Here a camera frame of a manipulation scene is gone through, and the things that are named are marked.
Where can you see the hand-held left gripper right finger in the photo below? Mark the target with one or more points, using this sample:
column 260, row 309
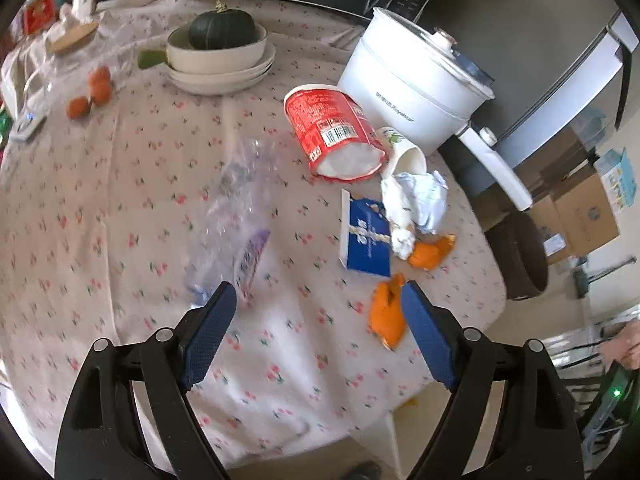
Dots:
column 430, row 335

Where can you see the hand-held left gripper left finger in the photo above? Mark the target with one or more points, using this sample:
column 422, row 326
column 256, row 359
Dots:
column 210, row 332

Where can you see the orange peel piece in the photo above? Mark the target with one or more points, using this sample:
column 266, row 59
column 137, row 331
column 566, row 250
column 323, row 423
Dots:
column 387, row 310
column 427, row 255

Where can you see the blue packet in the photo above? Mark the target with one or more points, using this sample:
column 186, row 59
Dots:
column 367, row 245

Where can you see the clear plastic bag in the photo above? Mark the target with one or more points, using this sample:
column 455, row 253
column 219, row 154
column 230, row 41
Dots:
column 240, row 200

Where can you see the white tissue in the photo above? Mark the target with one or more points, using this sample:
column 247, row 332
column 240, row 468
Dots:
column 420, row 195

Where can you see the white paper cup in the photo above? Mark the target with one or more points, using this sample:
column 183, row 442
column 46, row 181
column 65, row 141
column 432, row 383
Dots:
column 407, row 157

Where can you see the red instant noodle cup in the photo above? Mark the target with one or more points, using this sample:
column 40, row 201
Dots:
column 325, row 120

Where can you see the brown trash bin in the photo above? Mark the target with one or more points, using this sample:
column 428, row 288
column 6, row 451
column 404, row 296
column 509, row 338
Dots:
column 520, row 255

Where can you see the person's right hand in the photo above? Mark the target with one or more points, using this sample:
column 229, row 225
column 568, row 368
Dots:
column 622, row 347

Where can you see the cardboard box with white label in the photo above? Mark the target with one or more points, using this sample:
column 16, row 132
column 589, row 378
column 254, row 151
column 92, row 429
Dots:
column 550, row 240

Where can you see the floral tablecloth table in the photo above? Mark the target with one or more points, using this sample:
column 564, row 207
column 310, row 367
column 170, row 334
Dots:
column 125, row 185

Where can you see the large cardboard box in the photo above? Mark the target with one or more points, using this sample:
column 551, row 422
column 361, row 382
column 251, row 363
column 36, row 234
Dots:
column 592, row 215

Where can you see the blue and white carton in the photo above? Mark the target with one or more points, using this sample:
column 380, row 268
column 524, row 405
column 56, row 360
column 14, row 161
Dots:
column 617, row 180

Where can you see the white electric cooking pot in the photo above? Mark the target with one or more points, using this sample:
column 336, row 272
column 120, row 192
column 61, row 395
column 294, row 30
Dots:
column 400, row 85

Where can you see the dark green squash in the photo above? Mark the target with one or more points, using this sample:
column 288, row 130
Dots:
column 222, row 30

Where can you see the grey refrigerator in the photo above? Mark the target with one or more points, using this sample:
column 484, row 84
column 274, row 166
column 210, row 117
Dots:
column 525, row 35

